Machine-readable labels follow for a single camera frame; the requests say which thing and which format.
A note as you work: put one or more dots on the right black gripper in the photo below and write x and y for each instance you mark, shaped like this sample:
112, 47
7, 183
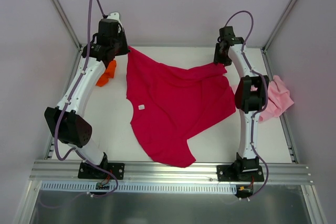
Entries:
220, 56

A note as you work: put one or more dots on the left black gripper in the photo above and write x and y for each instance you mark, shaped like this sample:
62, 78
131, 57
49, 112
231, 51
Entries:
121, 48

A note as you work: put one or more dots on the red t shirt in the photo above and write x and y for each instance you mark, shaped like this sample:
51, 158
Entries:
171, 105

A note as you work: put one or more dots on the pink t shirt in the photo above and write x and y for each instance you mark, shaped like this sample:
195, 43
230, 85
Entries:
278, 98

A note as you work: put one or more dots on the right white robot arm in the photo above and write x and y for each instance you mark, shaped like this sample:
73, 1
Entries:
247, 158

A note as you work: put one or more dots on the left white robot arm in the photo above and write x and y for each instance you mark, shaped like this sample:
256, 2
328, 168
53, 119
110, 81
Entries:
66, 120

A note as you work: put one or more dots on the orange t shirt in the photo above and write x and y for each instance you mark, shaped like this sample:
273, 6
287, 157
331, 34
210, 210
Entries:
108, 74

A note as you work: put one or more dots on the left aluminium frame post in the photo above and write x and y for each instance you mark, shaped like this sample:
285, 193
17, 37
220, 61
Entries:
66, 23

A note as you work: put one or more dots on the aluminium frame post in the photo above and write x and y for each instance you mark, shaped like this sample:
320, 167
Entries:
285, 14
66, 23

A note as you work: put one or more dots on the right aluminium frame post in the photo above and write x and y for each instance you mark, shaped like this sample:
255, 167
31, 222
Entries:
285, 14

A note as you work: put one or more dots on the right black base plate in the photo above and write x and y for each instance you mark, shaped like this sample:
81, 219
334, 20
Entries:
228, 173

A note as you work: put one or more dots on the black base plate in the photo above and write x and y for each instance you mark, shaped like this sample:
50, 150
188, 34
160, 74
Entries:
228, 173
118, 170

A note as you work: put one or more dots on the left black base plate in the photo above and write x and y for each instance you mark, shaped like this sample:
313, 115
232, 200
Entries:
118, 170

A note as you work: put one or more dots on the aluminium mounting rail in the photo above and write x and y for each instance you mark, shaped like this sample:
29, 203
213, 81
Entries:
146, 172

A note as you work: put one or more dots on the white slotted cable duct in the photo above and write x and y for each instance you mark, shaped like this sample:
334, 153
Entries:
125, 187

